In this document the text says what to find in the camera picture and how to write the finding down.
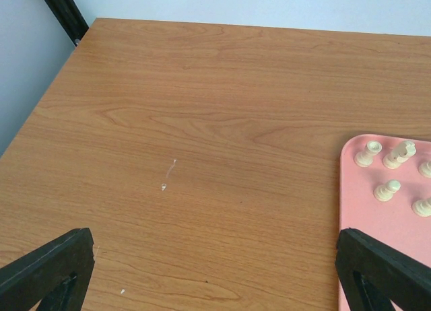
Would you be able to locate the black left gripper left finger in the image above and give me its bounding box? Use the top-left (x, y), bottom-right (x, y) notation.
top-left (1, 228), bottom-right (95, 310)

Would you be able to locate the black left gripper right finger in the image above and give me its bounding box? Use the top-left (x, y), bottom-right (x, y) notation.
top-left (335, 228), bottom-right (430, 310)

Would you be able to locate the white pawn piece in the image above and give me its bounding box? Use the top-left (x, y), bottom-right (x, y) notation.
top-left (411, 197), bottom-right (431, 217)
top-left (373, 180), bottom-right (401, 202)

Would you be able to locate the pink plastic tray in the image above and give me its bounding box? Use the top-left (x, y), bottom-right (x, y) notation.
top-left (337, 133), bottom-right (431, 311)

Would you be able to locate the white rook piece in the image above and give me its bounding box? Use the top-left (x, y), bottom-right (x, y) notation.
top-left (354, 141), bottom-right (383, 168)

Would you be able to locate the white bishop piece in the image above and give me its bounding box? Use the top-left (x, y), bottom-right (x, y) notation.
top-left (418, 161), bottom-right (431, 178)

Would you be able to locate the white knight piece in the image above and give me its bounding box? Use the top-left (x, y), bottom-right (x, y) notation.
top-left (383, 141), bottom-right (416, 169)

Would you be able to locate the black frame post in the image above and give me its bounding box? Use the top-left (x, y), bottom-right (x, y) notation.
top-left (44, 0), bottom-right (89, 46)

